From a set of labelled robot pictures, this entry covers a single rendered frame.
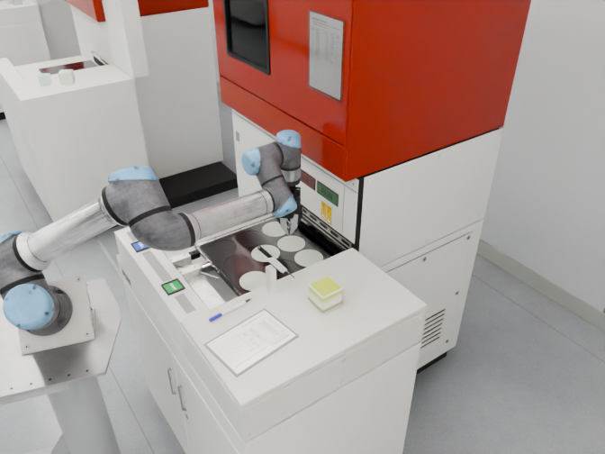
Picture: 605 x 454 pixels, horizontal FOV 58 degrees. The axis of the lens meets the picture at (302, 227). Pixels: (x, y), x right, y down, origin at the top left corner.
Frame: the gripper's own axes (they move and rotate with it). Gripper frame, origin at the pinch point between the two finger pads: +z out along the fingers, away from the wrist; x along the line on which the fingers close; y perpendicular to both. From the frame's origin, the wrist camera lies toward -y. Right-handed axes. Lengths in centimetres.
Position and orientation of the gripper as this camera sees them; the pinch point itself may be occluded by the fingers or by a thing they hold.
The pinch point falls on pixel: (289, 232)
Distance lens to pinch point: 183.8
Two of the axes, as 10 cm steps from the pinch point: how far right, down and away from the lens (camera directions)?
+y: 0.4, -5.6, 8.3
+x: -10.0, -0.3, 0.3
